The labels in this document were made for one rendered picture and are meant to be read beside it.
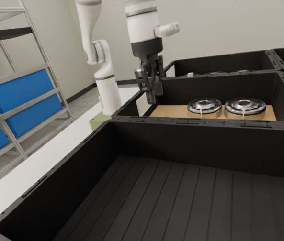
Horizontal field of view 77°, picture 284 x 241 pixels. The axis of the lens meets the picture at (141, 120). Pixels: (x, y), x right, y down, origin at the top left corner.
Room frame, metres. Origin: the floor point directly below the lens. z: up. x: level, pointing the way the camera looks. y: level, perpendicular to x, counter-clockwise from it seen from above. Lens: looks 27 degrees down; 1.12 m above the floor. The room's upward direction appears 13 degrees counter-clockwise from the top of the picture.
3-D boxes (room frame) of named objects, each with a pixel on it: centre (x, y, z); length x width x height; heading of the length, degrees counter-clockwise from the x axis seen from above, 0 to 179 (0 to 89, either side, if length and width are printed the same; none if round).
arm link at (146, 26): (0.45, -0.07, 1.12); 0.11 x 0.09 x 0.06; 60
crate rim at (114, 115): (0.44, -0.17, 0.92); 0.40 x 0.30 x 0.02; 60
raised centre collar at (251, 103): (0.45, -0.30, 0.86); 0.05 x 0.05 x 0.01
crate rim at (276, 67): (0.70, -0.32, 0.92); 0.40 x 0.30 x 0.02; 60
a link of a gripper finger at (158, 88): (0.49, -0.07, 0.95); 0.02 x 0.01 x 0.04; 60
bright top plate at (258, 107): (0.45, -0.30, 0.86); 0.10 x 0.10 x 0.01
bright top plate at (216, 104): (0.51, -0.20, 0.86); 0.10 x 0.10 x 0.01
